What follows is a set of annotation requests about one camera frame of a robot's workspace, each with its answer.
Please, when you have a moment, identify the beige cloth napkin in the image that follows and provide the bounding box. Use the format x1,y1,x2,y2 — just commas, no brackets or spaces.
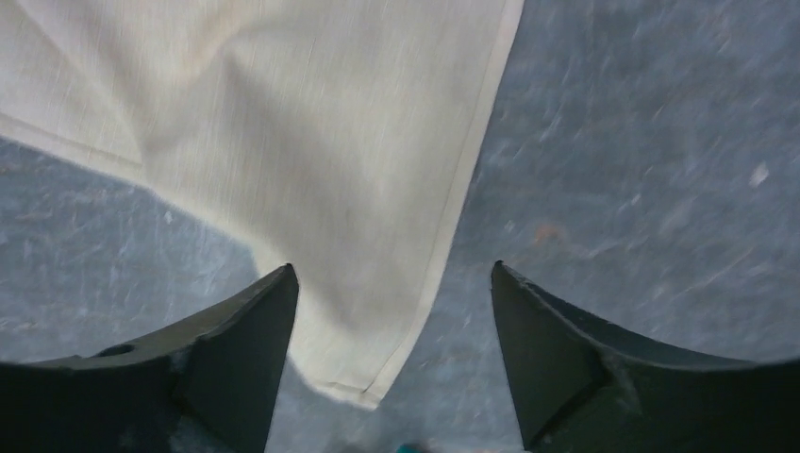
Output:
1,1,523,409

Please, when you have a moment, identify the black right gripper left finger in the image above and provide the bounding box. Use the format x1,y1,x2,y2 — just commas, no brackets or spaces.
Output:
1,265,299,452

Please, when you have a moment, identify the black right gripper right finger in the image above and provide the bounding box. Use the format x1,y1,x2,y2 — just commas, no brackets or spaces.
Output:
491,262,799,452

